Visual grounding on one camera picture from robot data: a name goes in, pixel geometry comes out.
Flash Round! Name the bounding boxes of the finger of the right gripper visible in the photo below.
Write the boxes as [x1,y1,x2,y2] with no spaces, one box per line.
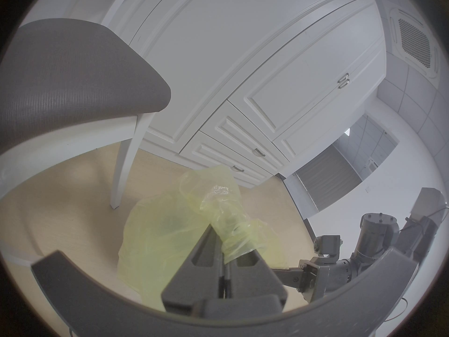
[271,267,303,290]

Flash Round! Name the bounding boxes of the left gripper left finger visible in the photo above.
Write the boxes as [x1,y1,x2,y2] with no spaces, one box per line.
[161,223,226,312]

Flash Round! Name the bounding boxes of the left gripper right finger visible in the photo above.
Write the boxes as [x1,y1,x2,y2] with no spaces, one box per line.
[227,251,287,307]

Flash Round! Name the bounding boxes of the yellow plastic bag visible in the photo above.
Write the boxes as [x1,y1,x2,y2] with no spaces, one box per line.
[117,165,288,310]

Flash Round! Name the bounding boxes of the grey curtain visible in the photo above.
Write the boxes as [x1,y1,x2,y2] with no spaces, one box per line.
[295,150,362,211]

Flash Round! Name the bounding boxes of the grey and white chair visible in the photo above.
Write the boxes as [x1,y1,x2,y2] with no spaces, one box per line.
[0,0,172,210]

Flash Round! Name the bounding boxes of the white wardrobe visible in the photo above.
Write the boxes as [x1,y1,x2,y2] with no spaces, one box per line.
[63,0,386,189]

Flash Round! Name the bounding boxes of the white ceiling air vent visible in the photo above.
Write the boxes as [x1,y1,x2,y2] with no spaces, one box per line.
[389,7,441,80]

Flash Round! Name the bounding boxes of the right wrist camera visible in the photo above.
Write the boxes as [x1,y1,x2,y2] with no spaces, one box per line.
[313,235,342,267]

